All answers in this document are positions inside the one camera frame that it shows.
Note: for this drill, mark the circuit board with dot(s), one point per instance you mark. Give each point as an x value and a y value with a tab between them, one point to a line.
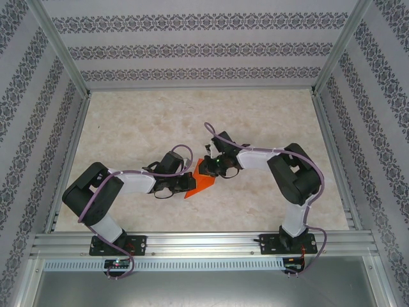
116	263
292	260

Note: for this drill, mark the left circuit board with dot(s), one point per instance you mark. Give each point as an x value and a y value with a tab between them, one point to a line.
116	263

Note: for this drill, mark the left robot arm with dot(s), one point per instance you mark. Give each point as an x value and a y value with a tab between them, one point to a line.
134	184

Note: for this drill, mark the aluminium mounting rail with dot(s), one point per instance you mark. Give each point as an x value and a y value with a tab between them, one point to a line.
204	243

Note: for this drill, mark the grey metal panel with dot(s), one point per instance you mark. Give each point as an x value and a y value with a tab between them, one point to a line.
204	288

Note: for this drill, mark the right circuit board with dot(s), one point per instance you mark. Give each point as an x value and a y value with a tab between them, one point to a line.
292	260

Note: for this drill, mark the aluminium frame post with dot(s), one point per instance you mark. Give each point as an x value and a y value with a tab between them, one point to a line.
60	44
338	44

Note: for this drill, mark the aluminium back rail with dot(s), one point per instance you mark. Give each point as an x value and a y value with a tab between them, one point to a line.
201	87

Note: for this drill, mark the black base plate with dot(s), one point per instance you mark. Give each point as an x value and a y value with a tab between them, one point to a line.
139	244
270	247

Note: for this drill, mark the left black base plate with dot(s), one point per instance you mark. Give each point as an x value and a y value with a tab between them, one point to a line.
139	244

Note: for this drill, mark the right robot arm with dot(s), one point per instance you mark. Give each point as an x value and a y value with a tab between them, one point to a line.
255	160

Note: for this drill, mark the aluminium side rail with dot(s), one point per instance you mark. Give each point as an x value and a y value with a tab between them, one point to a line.
75	137
329	137

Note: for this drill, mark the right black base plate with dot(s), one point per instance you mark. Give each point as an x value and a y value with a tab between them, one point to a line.
270	247

